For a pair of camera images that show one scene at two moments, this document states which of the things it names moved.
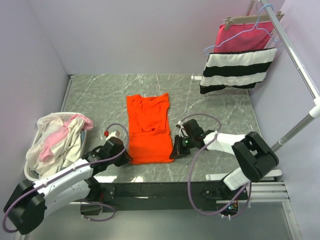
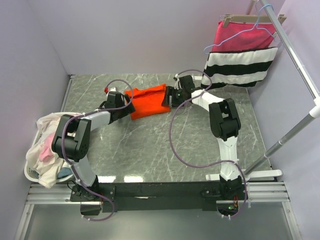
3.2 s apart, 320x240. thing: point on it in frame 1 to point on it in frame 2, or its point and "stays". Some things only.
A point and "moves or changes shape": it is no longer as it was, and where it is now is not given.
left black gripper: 126,158 to 128,109
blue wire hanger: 247,30 stays
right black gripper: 178,151 to 170,92
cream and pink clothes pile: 58,143 stays
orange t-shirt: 150,135 moves or changes shape
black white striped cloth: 241,69 stays
